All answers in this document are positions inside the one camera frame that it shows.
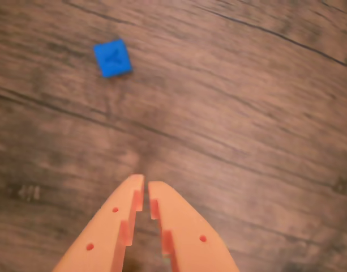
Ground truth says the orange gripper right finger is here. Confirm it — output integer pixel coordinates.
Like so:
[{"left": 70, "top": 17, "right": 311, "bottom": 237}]
[{"left": 148, "top": 181, "right": 241, "bottom": 272}]

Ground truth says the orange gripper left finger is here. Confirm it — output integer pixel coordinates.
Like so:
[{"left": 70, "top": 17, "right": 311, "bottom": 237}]
[{"left": 52, "top": 174, "right": 145, "bottom": 272}]

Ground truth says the blue cube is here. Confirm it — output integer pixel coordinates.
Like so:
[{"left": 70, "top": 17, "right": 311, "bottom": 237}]
[{"left": 93, "top": 39, "right": 134, "bottom": 78}]

